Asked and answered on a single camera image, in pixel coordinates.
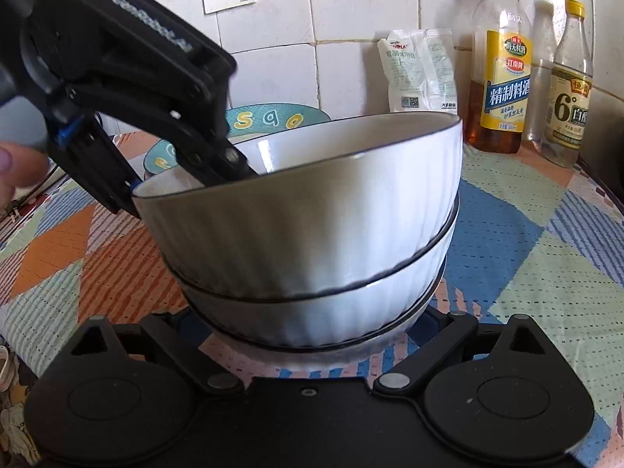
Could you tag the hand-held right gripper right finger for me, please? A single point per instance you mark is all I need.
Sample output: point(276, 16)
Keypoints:
point(453, 332)

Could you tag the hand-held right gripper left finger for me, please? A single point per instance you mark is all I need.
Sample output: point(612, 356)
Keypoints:
point(165, 327)

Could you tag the person's left hand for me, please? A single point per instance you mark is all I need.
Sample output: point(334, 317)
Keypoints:
point(14, 165)

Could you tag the yellow label cooking wine bottle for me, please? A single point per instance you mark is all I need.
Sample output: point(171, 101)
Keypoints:
point(502, 92)

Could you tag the white salt bag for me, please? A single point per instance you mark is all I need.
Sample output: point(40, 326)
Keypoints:
point(414, 73)

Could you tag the blue rimmed lettered dish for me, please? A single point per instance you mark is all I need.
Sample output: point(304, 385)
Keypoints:
point(161, 158)

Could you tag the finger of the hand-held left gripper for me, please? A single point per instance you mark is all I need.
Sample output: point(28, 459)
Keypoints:
point(195, 126)
point(92, 161)

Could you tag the clear vinegar bottle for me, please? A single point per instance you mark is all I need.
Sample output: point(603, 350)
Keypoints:
point(568, 107)

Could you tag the white ribbed black-rimmed bowl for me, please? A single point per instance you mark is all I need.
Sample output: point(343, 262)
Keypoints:
point(302, 355)
point(302, 214)
point(312, 319)

